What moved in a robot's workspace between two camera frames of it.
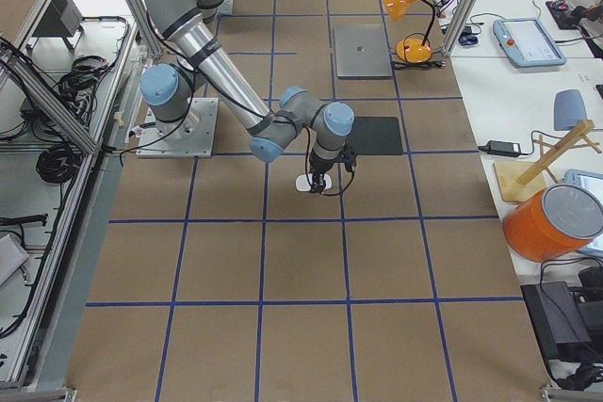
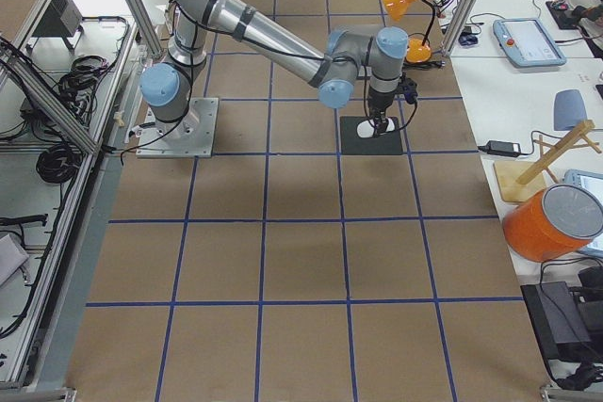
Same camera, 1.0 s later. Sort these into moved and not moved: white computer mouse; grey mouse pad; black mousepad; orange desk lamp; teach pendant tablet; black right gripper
Moved: white computer mouse; black right gripper
Not moved: grey mouse pad; orange desk lamp; teach pendant tablet; black mousepad
